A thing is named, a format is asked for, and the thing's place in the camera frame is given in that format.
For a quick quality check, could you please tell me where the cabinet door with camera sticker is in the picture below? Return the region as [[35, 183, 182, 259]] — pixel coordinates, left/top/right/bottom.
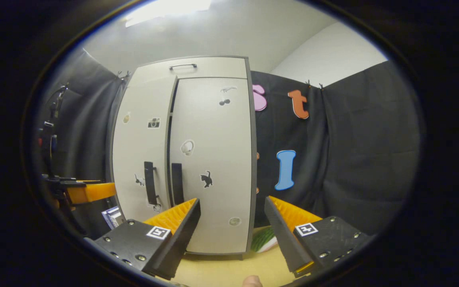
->
[[110, 75, 179, 224]]

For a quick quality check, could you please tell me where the cabinet door with cat sticker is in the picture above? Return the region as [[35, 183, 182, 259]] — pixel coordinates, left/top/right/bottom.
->
[[167, 77, 254, 256]]

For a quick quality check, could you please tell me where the blue and white packet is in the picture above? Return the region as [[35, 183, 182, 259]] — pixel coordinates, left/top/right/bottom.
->
[[101, 206, 125, 230]]

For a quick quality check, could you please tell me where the black door handle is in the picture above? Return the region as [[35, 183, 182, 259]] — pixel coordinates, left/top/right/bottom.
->
[[171, 162, 184, 205], [143, 161, 159, 205]]

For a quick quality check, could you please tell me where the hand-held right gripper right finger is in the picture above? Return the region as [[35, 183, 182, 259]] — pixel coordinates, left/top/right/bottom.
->
[[264, 195, 371, 279]]

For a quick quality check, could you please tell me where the white drawer front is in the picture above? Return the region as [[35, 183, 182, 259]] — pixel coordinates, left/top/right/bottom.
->
[[127, 55, 249, 87]]

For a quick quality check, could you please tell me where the ceiling light panel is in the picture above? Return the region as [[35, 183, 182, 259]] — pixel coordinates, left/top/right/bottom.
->
[[125, 0, 212, 28]]

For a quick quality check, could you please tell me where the watermelon slice toy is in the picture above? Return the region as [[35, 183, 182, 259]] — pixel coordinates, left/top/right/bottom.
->
[[250, 226, 278, 253]]

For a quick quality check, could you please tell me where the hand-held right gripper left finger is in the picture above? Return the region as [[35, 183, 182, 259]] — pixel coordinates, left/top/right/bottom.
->
[[94, 198, 202, 281]]

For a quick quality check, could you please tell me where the white and grey cabinet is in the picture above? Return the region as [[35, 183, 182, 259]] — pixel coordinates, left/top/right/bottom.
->
[[110, 55, 258, 260]]

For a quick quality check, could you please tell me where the black equipment stand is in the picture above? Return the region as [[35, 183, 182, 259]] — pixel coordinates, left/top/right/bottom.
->
[[37, 83, 69, 180]]

